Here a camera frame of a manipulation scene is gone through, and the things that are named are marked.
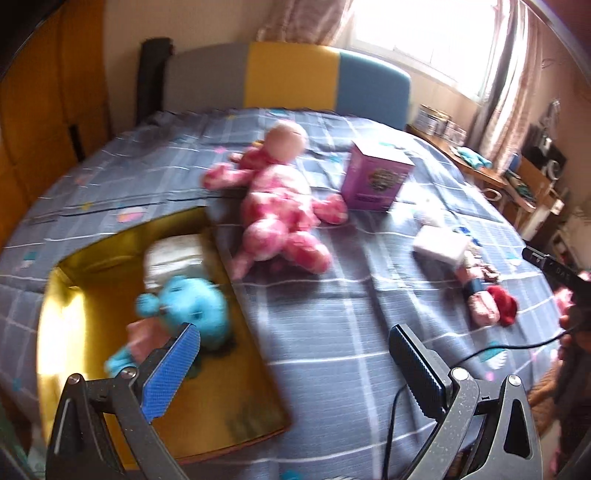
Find wicker chair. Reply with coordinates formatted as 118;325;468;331
526;364;561;407

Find white wrapped packet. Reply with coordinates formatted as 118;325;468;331
143;234;206;289

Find pink socks blue band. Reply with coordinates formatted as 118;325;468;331
455;251;502;326

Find wooden wardrobe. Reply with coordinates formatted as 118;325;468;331
0;0;114;250

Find window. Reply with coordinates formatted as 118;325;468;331
344;0;502;100

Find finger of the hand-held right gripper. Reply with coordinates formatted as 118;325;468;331
523;246;580;291

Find black rolled mat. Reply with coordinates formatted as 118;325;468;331
137;38;169;124

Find white blue tin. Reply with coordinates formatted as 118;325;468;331
417;104;451;136

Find blue plush toy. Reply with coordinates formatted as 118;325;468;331
105;275;232;377

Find red fluffy sock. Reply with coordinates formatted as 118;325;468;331
487;285;520;328

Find gold storage box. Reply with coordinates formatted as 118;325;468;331
37;206;293;464

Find teal plush cloth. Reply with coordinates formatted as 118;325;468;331
455;147;492;169

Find grey yellow blue headboard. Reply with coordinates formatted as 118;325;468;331
166;41;411;132

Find wooden desk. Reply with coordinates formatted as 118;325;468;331
409;122;509;195

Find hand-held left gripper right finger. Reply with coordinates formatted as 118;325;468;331
389;324;544;480

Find black cable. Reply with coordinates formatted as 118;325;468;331
385;323;578;480

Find pink spotted giraffe plush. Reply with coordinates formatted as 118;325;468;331
202;121;349;280

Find purple carton box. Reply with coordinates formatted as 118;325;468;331
341;141;415;212

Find white soft pad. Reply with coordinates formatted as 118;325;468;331
412;225;469;267

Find beige patterned curtain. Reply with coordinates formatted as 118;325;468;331
256;0;354;47
466;0;546;162

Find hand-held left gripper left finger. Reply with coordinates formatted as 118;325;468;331
45;323;201;480

